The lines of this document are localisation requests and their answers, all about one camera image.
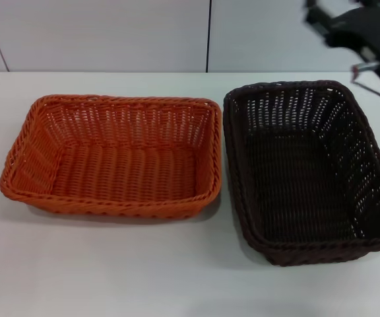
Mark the dark brown woven basket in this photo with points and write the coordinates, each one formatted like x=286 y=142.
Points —
x=302 y=185

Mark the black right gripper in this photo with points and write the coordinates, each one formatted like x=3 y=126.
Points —
x=355 y=26

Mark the orange woven plastic basket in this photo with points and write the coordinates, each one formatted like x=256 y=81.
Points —
x=127 y=171

